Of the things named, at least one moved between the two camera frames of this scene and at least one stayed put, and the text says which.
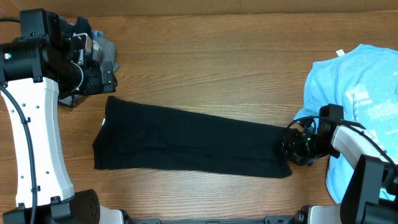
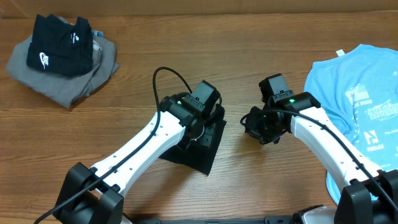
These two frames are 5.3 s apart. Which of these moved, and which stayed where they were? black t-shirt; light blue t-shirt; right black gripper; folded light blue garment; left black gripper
Moved: right black gripper; black t-shirt; left black gripper
Stayed: light blue t-shirt; folded light blue garment
